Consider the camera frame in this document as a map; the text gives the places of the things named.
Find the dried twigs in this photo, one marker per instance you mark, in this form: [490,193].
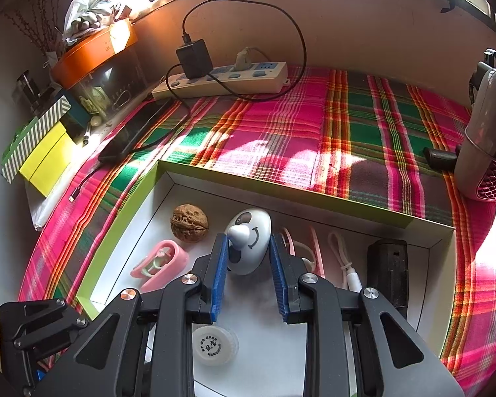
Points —
[37,25]

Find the glass display case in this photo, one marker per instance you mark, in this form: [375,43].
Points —
[115,78]

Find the white panda face massager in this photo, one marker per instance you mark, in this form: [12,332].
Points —
[252,223]

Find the orange tray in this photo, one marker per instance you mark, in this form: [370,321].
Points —
[91,56]

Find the pink silicone holder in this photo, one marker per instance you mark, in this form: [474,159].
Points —
[165,269]
[316,248]

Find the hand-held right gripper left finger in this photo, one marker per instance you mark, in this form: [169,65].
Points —
[217,281]

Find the striped box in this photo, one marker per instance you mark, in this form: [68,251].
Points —
[33,136]

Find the brown walnut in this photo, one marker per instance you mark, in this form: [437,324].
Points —
[190,221]

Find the green cardboard box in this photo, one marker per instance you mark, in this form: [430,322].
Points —
[120,231]

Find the grey mesh space heater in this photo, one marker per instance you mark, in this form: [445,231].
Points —
[479,140]

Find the small green box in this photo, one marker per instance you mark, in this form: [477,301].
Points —
[93,99]

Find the cream power strip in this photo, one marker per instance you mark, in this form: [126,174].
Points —
[256,80]

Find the small black device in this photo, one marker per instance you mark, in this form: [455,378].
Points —
[440,158]

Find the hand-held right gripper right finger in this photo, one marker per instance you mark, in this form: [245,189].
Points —
[279,281]

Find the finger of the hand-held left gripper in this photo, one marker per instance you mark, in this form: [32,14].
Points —
[45,322]
[37,376]

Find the black bike light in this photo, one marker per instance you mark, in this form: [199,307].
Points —
[388,273]

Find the grey plug adapter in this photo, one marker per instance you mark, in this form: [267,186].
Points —
[244,60]

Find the black smartphone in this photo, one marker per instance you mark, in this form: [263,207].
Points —
[132,134]

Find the black charger brick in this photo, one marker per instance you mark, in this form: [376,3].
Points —
[194,58]

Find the dark glass jar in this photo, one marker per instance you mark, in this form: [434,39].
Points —
[28,89]

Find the white plastic sheet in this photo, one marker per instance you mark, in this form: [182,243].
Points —
[45,213]

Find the white plastic bag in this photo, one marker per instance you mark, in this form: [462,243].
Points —
[86,12]

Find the white round container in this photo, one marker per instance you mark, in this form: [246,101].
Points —
[215,344]

